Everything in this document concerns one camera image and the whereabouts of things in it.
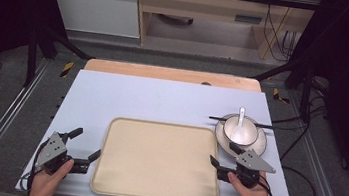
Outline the beige rectangular tray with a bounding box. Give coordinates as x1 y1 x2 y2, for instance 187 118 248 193
88 114 229 196

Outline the yellow black striped tape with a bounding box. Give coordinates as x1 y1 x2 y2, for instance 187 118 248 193
59 60 76 80
271 87 292 105

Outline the white plate with dark rim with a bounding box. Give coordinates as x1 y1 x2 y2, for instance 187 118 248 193
211 110 271 162

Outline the white ceramic spoon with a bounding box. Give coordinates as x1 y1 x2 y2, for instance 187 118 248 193
229 105 253 146

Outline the white cabinet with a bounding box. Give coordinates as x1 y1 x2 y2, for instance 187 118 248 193
37 0 145 40

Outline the right hand-held gripper cable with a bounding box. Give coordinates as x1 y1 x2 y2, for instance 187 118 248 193
255 173 278 196

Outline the light wooden desk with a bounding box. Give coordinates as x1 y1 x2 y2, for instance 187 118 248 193
128 0 321 67

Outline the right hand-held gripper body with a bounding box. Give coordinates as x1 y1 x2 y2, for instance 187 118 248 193
215 145 280 193

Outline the left hand-held gripper cable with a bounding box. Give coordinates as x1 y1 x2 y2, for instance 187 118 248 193
18 138 49 196

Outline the white bowl with dark rim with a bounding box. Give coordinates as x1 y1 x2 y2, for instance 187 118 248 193
220 113 262 148

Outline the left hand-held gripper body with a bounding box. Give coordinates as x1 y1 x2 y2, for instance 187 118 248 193
32 129 94 180

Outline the hand-held gripper cable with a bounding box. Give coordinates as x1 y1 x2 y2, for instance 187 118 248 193
18 138 49 196
255 173 278 196

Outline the black chopstick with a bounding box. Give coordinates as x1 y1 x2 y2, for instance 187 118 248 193
208 115 275 129
209 117 275 130

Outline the bundle of black hanging cables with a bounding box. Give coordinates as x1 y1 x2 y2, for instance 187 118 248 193
257 0 303 64

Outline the black floor cable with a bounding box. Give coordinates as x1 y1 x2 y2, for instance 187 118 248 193
262 89 330 196

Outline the person's left hand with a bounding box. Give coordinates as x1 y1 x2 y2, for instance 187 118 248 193
28 153 75 196

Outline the black metal stand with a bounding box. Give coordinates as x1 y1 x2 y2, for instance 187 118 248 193
249 51 319 124
22 23 96 95

